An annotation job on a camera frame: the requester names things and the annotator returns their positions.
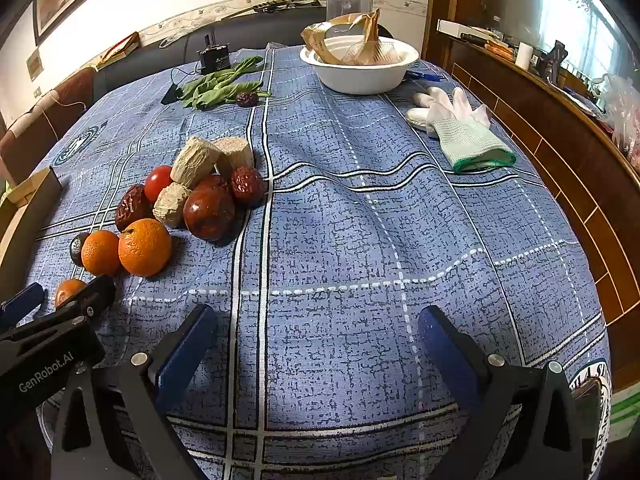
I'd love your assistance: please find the small dark round object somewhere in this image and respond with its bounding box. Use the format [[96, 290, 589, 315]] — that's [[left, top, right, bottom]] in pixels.
[[69, 232, 92, 267]]

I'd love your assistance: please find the window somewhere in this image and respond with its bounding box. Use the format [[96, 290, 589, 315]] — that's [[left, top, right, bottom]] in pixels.
[[510, 0, 636, 101]]

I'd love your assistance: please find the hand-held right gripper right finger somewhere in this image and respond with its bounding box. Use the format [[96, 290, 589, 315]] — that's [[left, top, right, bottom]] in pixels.
[[417, 305, 586, 480]]

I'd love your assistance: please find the clear plastic bag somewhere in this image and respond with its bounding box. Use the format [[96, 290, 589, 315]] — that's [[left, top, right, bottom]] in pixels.
[[592, 74, 640, 171]]

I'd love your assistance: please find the black box device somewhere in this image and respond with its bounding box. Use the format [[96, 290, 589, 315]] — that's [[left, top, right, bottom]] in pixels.
[[196, 35, 232, 73]]

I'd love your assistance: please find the brown paper bag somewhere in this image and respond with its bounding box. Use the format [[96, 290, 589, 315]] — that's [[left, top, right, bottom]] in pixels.
[[300, 8, 396, 67]]

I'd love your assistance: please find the wooden cabinet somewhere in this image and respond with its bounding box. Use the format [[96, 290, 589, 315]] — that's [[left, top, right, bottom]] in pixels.
[[422, 0, 640, 391]]

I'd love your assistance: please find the wooden bow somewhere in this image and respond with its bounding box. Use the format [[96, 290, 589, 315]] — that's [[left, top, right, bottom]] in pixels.
[[220, 0, 323, 21]]

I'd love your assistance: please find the clear plastic container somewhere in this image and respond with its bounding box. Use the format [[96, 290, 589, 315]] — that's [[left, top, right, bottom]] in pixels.
[[325, 0, 375, 26]]

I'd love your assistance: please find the small orange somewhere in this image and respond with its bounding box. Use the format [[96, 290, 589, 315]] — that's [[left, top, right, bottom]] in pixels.
[[54, 278, 88, 309]]

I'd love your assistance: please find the white flat box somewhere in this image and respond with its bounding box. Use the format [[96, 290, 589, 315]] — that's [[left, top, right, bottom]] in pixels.
[[436, 19, 481, 38]]

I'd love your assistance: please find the medium orange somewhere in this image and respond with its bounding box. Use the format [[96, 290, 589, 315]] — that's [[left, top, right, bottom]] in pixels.
[[81, 230, 122, 277]]

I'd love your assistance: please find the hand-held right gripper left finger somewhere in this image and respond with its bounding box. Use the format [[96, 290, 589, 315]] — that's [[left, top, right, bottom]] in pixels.
[[50, 304, 221, 480]]

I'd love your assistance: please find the blue plaid tablecloth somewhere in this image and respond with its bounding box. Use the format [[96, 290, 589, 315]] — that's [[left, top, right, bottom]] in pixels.
[[20, 45, 613, 480]]

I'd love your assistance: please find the white cable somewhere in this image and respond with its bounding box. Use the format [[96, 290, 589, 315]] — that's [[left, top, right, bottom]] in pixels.
[[40, 94, 88, 111]]

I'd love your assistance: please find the brown armchair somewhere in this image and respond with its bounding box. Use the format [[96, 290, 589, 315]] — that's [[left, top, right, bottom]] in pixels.
[[0, 67, 96, 186]]

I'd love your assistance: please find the red flat box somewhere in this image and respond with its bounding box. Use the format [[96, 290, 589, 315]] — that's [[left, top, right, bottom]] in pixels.
[[95, 31, 142, 71]]

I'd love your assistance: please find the white bowl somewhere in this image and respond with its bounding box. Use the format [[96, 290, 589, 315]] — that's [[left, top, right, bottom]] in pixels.
[[299, 36, 421, 96]]

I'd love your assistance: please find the black stand object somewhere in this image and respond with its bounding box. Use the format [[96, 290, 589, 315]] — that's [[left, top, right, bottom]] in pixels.
[[542, 40, 568, 83]]

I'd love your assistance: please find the cardboard box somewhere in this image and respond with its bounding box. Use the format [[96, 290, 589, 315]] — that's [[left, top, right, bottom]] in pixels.
[[0, 166, 63, 291]]

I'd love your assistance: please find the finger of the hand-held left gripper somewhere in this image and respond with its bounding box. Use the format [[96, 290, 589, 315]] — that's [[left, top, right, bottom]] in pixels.
[[30, 275, 118, 328], [0, 282, 46, 331]]

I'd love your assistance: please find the white glove green cuff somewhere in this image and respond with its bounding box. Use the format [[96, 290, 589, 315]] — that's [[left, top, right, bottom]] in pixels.
[[427, 86, 517, 173]]

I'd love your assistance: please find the red tomato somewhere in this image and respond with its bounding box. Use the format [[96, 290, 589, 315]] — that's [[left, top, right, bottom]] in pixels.
[[144, 165, 175, 204]]

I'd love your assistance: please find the large dark red fruit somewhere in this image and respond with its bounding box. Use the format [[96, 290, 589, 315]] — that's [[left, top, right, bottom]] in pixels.
[[182, 187, 237, 242]]

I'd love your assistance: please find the large orange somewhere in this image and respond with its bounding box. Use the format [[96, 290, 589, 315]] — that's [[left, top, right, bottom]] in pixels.
[[118, 218, 173, 278]]

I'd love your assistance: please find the orange packet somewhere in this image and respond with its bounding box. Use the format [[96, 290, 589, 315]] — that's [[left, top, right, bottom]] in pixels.
[[485, 40, 516, 61]]

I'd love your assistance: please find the green leafy vegetable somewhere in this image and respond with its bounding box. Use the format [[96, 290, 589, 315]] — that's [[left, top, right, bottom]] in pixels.
[[177, 56, 273, 111]]

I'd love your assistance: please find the beige cylindrical chunk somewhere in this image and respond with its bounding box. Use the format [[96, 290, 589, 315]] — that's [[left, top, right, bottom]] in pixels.
[[170, 136, 222, 189], [152, 182, 193, 228], [214, 137, 256, 178]]

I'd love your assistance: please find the green white striped object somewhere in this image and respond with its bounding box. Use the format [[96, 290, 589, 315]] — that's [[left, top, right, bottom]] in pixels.
[[607, 387, 640, 441]]

